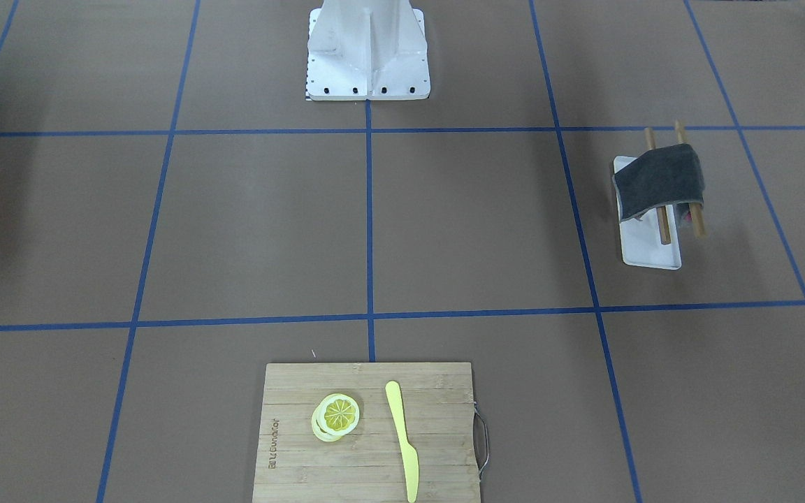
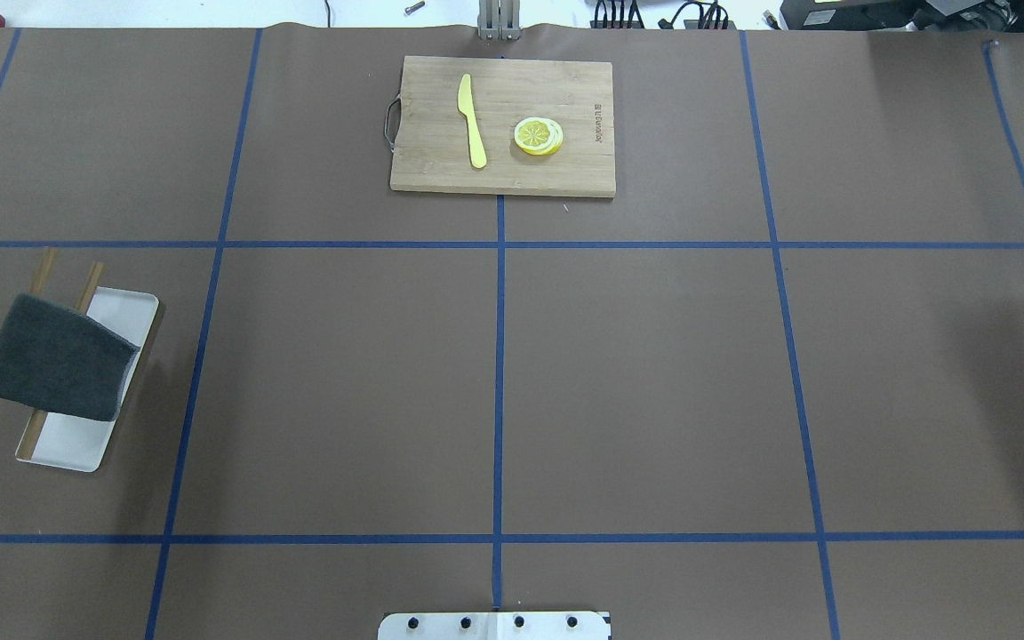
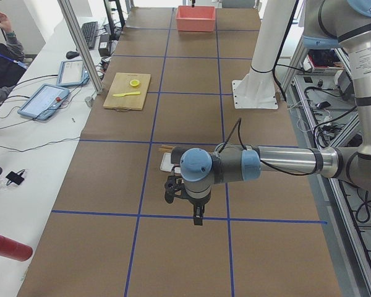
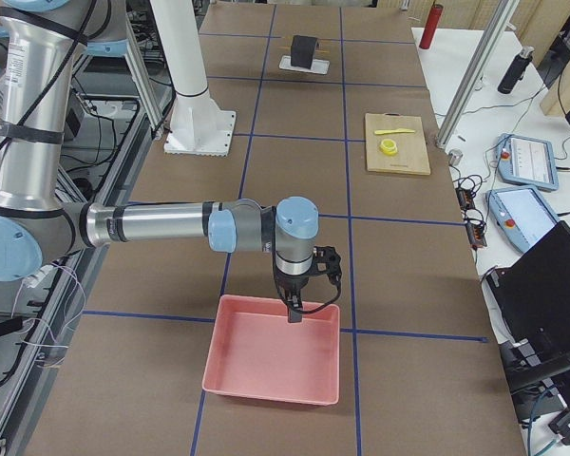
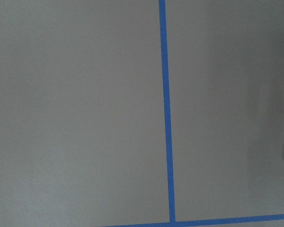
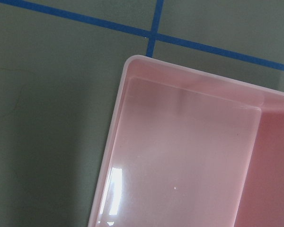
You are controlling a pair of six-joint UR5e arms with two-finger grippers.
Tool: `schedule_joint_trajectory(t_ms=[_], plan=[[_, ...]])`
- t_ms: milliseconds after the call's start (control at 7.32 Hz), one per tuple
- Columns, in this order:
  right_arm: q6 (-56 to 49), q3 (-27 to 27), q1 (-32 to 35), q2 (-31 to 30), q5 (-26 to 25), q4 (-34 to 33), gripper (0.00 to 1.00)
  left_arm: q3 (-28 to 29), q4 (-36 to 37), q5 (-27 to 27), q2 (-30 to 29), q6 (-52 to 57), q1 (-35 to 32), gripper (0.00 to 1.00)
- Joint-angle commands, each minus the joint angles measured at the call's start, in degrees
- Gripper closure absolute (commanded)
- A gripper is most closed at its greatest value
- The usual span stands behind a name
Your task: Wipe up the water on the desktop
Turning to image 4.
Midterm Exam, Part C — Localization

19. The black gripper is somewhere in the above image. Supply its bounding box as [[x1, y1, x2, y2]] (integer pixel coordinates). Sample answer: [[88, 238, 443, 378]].
[[274, 268, 310, 323]]

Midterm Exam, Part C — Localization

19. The dark grey cloth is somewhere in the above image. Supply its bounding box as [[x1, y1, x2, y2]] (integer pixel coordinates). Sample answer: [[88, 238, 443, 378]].
[[290, 35, 318, 69]]

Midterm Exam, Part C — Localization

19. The black water bottle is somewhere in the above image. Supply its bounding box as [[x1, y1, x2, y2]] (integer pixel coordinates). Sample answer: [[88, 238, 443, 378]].
[[497, 46, 534, 94]]

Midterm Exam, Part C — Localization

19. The yellow lemon slice toy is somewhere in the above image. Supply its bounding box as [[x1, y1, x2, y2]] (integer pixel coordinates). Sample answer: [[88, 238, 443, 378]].
[[379, 138, 398, 157]]

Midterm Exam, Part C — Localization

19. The wooden cutting board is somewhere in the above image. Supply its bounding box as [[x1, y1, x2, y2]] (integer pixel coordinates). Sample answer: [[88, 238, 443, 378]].
[[365, 113, 431, 176]]

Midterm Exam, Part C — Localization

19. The yellow plastic knife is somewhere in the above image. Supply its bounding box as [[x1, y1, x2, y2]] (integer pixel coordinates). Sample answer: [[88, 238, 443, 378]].
[[373, 128, 416, 136]]

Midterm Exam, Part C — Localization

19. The white rectangular tray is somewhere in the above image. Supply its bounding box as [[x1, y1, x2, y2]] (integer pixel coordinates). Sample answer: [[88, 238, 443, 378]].
[[278, 54, 333, 76]]

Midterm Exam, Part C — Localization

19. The near blue teach pendant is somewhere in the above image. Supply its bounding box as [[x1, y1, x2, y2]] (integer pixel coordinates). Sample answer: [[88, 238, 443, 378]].
[[485, 184, 560, 254]]

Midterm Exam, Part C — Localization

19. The blue teach pendant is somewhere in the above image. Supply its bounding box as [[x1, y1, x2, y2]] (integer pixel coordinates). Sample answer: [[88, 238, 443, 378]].
[[485, 184, 560, 254], [495, 133, 559, 192]]

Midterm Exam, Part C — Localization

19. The black laptop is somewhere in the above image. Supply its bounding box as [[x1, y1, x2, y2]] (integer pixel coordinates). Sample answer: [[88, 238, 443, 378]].
[[486, 221, 570, 355]]

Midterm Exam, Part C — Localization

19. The far blue teach pendant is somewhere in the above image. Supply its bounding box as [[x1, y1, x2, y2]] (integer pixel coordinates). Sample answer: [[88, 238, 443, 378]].
[[495, 133, 559, 192]]

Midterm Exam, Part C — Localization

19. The red cylinder bottle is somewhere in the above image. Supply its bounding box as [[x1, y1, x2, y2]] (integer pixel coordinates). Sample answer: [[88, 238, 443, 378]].
[[419, 2, 444, 49]]

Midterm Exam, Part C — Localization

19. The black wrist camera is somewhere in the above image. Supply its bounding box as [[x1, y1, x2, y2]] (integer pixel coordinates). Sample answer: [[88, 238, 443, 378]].
[[310, 246, 342, 286]]

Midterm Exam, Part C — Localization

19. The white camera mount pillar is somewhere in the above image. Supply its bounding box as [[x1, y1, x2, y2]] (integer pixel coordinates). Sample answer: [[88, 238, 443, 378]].
[[151, 0, 237, 157]]

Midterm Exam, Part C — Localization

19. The aluminium frame post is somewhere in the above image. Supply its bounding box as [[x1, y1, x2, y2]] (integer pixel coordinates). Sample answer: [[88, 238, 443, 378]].
[[435, 0, 520, 150]]

